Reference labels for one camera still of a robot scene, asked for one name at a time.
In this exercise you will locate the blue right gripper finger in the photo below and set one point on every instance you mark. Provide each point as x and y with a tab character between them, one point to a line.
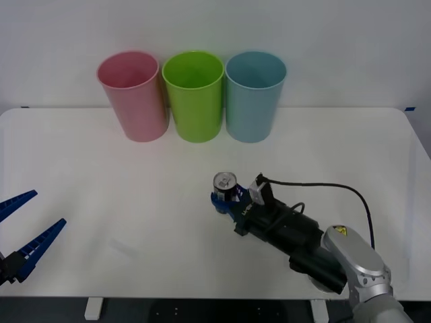
220	204
241	193

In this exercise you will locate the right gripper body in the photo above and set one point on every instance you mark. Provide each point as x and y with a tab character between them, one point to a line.
283	227

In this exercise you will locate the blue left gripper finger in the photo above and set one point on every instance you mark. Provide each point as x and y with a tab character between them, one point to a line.
38	244
15	202

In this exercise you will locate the dark drink can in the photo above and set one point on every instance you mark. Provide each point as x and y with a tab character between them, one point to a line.
224	183

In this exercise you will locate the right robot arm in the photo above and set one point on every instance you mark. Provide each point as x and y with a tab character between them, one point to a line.
353	257

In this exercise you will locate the pale blue plastic bin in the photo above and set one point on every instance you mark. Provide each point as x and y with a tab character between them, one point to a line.
250	111

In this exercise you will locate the white table leg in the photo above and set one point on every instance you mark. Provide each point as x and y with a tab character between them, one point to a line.
93	309
320	311

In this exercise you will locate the green plastic bin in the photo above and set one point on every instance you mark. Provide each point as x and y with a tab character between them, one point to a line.
195	111

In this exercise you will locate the pink plastic bin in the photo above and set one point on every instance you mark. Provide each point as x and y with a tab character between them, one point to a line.
138	107

